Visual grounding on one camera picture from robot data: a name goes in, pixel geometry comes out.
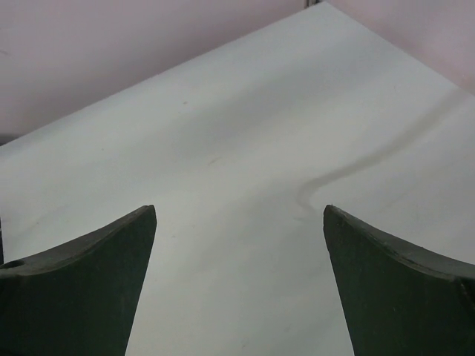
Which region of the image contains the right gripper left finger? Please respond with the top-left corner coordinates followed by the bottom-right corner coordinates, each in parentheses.
top-left (1, 205), bottom-right (157, 355)

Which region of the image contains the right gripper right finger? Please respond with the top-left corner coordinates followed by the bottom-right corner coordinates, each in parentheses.
top-left (323, 205), bottom-right (474, 356)

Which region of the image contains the left aluminium frame post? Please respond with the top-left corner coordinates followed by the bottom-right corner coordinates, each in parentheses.
top-left (305, 0), bottom-right (321, 8)

